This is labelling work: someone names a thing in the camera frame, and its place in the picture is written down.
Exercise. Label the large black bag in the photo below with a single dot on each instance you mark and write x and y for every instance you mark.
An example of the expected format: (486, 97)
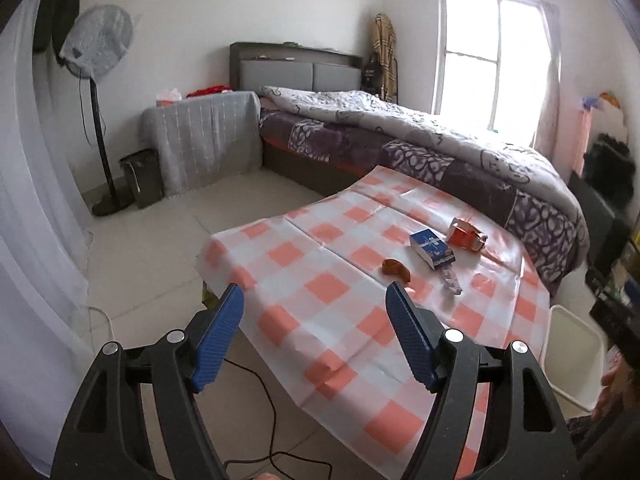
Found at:
(607, 165)

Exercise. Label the orange peel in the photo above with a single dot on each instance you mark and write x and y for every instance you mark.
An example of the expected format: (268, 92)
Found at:
(397, 270)

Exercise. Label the dark cabinet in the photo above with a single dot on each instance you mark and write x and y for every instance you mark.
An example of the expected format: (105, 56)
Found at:
(597, 230)

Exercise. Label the bed with grey headboard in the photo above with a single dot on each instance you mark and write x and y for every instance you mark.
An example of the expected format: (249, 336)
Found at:
(280, 72)

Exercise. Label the grey checked cloth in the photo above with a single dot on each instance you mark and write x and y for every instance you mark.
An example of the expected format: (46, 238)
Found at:
(205, 135)

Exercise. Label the dark blue white box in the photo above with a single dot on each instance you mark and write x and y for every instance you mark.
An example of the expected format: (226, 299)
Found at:
(430, 247)

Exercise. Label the person's dark clothing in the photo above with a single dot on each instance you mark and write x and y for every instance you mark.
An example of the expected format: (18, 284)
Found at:
(600, 445)

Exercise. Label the person's right hand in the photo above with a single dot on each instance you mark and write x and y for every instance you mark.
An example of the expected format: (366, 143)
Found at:
(607, 387)

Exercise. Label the window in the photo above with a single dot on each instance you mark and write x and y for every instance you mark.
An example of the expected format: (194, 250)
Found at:
(475, 50)

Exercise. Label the white sheer curtain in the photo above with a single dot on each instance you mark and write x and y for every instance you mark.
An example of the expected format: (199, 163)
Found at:
(30, 185)

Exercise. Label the grey patterned duvet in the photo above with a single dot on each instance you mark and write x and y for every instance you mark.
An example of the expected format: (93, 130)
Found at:
(425, 130)

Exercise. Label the orange yellow toy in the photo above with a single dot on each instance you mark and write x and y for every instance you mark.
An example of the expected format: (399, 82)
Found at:
(611, 99)

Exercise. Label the pink cloth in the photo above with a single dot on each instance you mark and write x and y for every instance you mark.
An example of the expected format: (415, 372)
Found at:
(582, 140)

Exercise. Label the pink tissue box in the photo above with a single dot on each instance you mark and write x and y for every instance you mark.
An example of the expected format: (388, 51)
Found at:
(168, 98)

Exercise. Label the plaid coat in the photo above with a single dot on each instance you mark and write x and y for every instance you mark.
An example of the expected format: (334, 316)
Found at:
(386, 55)

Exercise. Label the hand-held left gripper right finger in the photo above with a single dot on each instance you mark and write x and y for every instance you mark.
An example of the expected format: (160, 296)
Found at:
(410, 335)

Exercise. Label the red orange carton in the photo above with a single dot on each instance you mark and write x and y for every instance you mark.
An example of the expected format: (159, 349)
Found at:
(462, 235)

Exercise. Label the orange white checked tablecloth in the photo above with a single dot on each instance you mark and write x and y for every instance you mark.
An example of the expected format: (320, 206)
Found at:
(320, 310)

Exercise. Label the dark waste bin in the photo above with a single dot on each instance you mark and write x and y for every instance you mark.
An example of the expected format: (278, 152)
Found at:
(142, 180)

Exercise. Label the white plastic bin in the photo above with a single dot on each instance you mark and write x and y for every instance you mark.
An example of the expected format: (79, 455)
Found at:
(570, 355)

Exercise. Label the person's left hand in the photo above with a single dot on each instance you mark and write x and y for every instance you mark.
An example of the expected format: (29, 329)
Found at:
(268, 477)

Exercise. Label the purple patterned blanket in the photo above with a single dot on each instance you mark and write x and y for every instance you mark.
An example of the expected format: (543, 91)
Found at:
(325, 135)

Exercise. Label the pink curtain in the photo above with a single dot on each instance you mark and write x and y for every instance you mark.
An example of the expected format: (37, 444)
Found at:
(550, 100)

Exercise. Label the patterned clear plastic wrapper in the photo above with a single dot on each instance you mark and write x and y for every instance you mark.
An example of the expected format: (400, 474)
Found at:
(452, 282)

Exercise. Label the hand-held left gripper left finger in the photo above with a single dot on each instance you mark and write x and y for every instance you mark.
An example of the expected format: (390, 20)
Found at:
(220, 340)

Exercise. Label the red cloth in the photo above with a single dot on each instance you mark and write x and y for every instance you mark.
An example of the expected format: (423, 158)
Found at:
(207, 91)

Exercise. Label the small black bag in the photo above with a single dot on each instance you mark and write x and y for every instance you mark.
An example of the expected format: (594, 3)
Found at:
(370, 75)

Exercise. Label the purple toy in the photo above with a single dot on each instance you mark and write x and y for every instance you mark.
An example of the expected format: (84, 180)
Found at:
(590, 104)

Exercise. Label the row of books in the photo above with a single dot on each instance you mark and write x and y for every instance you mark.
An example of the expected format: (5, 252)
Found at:
(634, 237)

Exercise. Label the white board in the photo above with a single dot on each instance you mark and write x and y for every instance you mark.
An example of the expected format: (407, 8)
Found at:
(607, 122)

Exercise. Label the standing fan with plastic cover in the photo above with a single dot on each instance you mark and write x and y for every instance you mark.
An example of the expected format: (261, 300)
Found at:
(97, 35)

